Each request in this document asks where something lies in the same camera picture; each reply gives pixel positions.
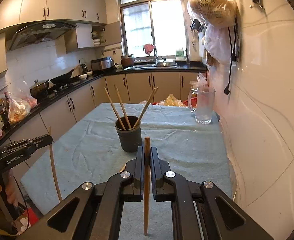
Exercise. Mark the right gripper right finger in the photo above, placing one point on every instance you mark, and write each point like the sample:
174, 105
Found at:
200, 210

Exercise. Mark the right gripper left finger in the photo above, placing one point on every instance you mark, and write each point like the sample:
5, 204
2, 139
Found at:
93, 211

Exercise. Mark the person's left hand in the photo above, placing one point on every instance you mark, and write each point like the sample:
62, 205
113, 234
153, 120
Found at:
10, 190

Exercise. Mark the plastic bag of food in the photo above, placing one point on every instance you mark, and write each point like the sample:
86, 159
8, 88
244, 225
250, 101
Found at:
19, 106

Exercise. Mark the light blue towel table cover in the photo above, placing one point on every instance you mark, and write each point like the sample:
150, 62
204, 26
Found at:
99, 145

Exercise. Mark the steel pot with lid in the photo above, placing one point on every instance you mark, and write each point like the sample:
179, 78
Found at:
39, 89

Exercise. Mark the black utensil holder cup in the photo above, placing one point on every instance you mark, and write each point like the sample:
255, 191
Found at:
130, 139

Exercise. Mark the black wok pan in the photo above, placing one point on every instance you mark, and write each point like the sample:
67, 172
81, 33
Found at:
63, 78

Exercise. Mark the red plastic basin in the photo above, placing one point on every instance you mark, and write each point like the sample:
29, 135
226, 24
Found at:
193, 102

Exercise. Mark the clear glass pitcher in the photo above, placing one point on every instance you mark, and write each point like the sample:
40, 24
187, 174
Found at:
205, 101

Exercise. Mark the black range hood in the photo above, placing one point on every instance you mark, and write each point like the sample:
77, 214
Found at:
39, 32

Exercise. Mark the silver rice cooker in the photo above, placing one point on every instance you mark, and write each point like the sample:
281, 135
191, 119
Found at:
102, 64

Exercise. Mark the brown clay pot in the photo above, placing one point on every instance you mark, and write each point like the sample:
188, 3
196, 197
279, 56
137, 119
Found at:
127, 61

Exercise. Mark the steel pot lid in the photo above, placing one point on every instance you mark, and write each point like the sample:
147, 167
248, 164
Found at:
166, 63

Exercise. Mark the pink cloth at window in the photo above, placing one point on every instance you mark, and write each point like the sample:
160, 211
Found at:
148, 48

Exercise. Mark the hanging white plastic bag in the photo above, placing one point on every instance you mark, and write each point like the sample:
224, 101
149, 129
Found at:
218, 43

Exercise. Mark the hanging yellow plastic bag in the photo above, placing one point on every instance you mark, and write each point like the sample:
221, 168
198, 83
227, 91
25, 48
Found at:
219, 13

